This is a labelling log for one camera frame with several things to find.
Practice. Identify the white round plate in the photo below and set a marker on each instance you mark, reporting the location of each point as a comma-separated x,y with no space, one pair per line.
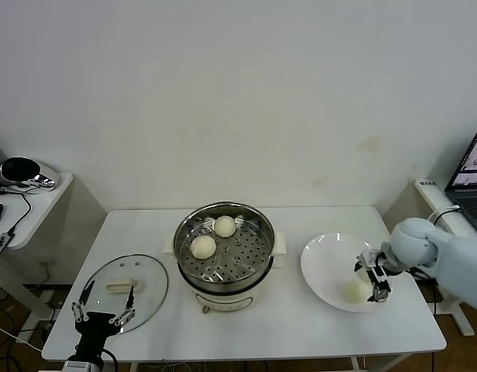
327,263

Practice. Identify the perforated steel steamer basket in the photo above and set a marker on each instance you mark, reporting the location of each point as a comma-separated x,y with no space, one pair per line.
238,263

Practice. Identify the chrome rounded headset device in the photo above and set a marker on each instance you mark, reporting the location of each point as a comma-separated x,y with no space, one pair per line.
21,170

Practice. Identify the white wall power outlet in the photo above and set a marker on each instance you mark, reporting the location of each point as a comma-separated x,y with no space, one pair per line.
46,263

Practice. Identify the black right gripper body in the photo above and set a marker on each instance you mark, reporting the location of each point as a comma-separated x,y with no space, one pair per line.
379,269

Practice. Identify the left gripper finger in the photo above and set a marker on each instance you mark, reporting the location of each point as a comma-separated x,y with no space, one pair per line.
127,308
81,304

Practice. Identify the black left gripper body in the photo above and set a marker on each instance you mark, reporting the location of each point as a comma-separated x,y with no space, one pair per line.
93,327

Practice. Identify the grey usb adapter box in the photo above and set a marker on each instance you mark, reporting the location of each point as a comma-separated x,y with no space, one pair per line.
0,242

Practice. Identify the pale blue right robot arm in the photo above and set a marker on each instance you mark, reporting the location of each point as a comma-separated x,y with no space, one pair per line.
447,255

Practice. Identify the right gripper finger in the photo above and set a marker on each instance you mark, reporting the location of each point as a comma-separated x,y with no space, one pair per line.
365,257
381,293

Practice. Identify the white side table with headset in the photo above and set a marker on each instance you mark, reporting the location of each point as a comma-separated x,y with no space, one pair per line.
49,201

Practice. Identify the dark grey open laptop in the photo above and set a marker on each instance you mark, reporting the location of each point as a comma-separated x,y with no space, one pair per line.
469,201

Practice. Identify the white label with black text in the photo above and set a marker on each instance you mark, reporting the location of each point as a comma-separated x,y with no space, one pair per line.
428,183

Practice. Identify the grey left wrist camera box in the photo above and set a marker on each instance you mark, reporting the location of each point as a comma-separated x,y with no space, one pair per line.
77,366

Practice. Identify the white side table with laptop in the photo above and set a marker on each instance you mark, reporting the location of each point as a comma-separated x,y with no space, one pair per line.
432,197

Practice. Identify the cream electric cooking pot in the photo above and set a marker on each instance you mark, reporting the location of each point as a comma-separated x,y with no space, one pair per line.
223,301

